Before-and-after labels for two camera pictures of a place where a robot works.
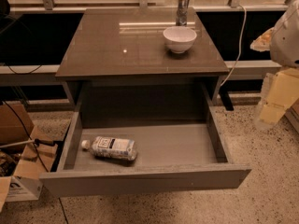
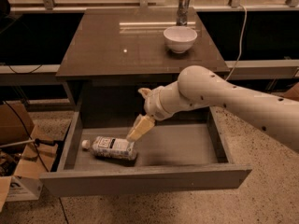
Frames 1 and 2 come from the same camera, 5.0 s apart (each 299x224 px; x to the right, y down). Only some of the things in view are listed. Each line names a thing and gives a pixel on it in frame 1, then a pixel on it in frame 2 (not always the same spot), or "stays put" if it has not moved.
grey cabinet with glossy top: (143, 57) stays put
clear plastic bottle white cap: (112, 147) stays put
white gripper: (287, 44) to (151, 105)
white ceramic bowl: (179, 38) stays put
